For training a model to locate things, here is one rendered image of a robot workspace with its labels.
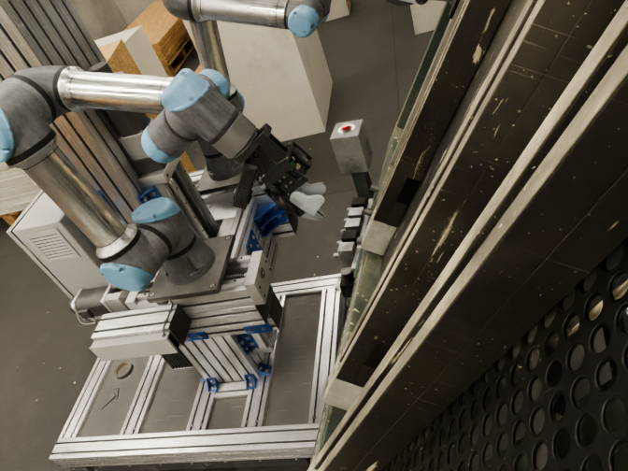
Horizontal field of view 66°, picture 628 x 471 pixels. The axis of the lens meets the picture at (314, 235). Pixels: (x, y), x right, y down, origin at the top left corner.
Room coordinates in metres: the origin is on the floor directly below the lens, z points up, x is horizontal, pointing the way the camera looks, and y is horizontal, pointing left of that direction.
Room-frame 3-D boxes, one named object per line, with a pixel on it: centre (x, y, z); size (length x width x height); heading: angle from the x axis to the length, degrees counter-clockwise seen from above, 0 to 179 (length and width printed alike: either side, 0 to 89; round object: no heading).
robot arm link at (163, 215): (1.13, 0.37, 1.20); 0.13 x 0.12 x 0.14; 146
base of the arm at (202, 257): (1.14, 0.36, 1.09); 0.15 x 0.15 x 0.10
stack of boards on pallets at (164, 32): (7.74, 0.91, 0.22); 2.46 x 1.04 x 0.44; 160
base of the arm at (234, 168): (1.60, 0.19, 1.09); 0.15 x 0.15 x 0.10
